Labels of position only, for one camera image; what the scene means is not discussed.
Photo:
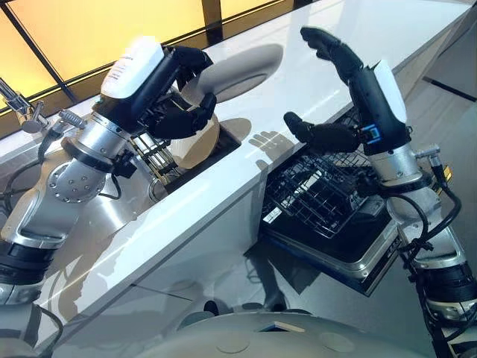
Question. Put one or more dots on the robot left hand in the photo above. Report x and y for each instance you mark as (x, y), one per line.
(143, 74)

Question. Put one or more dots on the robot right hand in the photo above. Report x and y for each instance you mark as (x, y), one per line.
(376, 104)

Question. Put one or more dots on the grey white dinner plate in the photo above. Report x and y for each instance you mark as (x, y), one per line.
(242, 71)

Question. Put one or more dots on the robot left arm silver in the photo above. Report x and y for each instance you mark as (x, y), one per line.
(71, 182)

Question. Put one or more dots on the robot right arm silver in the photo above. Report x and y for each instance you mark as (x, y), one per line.
(421, 194)

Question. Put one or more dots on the open dishwasher door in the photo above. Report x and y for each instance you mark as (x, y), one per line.
(335, 244)

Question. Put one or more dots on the cream dinner plate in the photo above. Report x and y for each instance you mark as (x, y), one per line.
(194, 149)

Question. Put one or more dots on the chrome kitchen faucet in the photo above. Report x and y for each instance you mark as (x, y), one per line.
(22, 104)

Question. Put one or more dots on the stainless steel sink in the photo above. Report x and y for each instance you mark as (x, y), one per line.
(108, 212)

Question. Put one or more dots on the robot grey torso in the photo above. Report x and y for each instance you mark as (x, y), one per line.
(261, 343)

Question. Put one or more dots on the black window frame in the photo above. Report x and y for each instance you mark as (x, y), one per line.
(212, 15)

